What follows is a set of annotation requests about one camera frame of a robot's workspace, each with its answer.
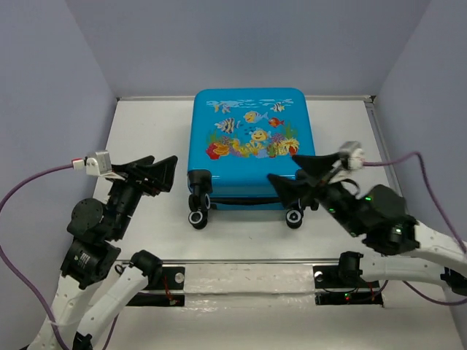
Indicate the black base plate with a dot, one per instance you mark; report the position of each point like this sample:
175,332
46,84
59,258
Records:
168,291
330,290

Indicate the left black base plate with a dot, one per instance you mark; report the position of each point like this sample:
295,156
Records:
168,291

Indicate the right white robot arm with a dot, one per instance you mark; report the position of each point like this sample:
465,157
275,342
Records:
406,249

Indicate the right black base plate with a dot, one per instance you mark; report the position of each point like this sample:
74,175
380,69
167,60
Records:
330,290

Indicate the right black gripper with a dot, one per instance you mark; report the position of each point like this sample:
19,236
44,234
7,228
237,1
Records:
287,187

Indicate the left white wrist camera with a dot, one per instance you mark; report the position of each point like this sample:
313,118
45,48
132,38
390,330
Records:
96,163

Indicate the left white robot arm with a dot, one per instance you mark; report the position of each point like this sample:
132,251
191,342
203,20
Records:
95,225

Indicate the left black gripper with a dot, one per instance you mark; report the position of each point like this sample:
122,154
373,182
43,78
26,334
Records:
161,172

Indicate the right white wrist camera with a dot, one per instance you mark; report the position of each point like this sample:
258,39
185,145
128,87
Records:
351,155

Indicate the blue hard-shell suitcase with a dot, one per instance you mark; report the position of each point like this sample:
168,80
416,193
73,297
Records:
237,137

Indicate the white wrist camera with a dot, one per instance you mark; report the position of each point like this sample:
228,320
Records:
351,155
96,163

